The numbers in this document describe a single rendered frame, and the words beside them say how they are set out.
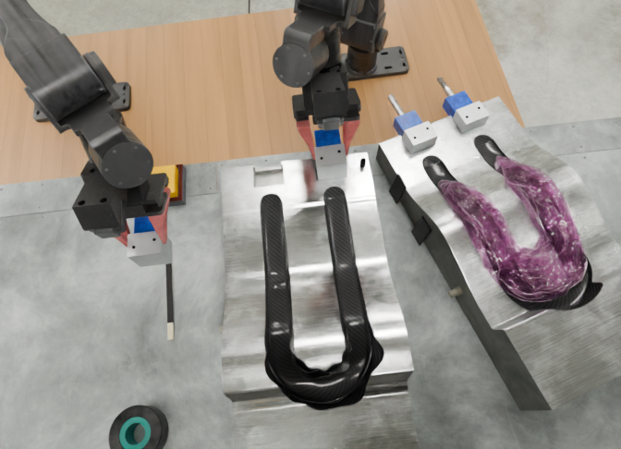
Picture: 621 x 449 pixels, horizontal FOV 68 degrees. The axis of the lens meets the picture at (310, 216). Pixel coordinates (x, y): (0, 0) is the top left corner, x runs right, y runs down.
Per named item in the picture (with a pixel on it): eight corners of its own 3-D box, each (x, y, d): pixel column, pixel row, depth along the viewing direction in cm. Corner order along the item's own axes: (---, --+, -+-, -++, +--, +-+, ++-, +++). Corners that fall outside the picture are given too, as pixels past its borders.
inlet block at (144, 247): (141, 191, 76) (128, 176, 71) (172, 188, 76) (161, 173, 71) (140, 267, 71) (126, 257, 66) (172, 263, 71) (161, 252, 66)
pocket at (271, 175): (255, 174, 84) (252, 163, 80) (284, 171, 84) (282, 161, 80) (257, 196, 82) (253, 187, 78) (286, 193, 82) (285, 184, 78)
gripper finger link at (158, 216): (176, 254, 66) (158, 202, 60) (127, 260, 66) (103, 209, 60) (183, 224, 72) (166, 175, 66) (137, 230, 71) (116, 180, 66)
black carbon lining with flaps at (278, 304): (258, 200, 80) (249, 174, 71) (349, 189, 80) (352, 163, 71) (273, 417, 66) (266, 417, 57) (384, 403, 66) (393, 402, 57)
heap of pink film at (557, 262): (426, 187, 81) (436, 164, 74) (512, 151, 83) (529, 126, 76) (508, 321, 71) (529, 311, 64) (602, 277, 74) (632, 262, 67)
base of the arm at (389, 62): (416, 46, 91) (408, 20, 94) (317, 59, 91) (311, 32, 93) (409, 73, 99) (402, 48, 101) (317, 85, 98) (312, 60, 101)
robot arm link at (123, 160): (176, 161, 54) (116, 72, 46) (112, 203, 52) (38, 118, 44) (144, 127, 62) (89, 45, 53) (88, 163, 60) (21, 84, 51)
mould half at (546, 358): (375, 158, 90) (382, 126, 80) (489, 113, 94) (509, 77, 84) (519, 410, 72) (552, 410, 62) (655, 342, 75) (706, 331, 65)
